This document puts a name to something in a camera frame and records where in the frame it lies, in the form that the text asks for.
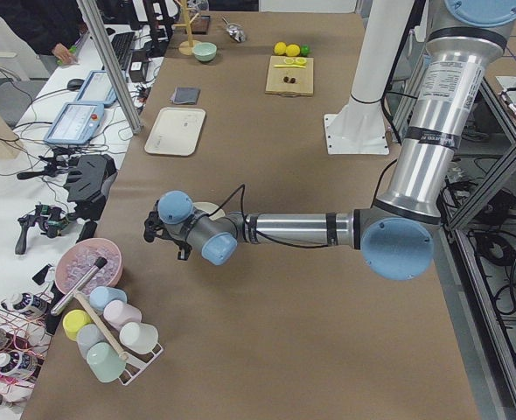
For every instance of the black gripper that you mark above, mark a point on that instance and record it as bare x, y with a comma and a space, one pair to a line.
180, 249

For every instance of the beige round plate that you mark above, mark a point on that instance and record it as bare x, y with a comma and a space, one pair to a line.
213, 210

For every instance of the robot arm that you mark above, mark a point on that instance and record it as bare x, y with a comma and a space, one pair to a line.
394, 234

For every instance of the white rabbit tray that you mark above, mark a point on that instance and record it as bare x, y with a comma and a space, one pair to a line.
175, 132

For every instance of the metal scoop in bowl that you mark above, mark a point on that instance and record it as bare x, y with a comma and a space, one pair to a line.
59, 307

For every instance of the blue pastel cup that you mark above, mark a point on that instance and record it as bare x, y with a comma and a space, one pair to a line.
101, 296

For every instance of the pink pastel cup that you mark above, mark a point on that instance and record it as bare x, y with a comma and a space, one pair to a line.
118, 313

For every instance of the white pastel cup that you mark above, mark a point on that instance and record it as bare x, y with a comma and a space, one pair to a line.
139, 337

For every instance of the yellow pastel cup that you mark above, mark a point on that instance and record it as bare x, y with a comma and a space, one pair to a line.
73, 321

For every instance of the grey pastel cup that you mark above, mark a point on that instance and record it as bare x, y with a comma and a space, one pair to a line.
88, 336

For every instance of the blue teach pendant near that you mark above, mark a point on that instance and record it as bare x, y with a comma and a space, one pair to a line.
75, 124

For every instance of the blue teach pendant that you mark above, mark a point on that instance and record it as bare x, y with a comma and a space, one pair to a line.
75, 124
97, 87

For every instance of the grey folded cloth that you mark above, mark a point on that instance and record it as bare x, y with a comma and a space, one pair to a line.
185, 95

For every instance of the white cup rack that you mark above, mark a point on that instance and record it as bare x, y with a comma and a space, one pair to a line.
136, 363

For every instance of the mint pastel cup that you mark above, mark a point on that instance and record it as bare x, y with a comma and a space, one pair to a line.
105, 362

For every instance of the blue teach pendant far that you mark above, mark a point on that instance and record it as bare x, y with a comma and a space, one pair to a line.
97, 87

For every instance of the wooden cup stand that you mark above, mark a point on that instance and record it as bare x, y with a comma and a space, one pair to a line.
189, 15

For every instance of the mint green bowl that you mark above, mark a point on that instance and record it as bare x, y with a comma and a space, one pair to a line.
204, 51

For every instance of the black keyboard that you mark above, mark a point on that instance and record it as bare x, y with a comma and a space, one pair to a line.
122, 47

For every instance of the wooden cutting board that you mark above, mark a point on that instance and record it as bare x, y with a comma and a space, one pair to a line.
304, 85

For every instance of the silver metal scoop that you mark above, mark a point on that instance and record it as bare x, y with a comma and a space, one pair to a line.
234, 31

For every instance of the yellow lemon lower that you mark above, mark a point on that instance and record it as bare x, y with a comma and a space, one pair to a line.
280, 48

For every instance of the yellow lemon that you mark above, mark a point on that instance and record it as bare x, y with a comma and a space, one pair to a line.
293, 50
280, 48

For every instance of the yellow lemon upper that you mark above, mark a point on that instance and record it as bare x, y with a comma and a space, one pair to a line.
293, 50

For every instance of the green lime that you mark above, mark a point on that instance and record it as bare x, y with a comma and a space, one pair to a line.
304, 50

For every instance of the aluminium frame post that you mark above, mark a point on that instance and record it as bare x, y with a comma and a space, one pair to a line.
103, 46

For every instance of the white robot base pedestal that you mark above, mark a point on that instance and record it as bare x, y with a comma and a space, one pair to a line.
359, 127

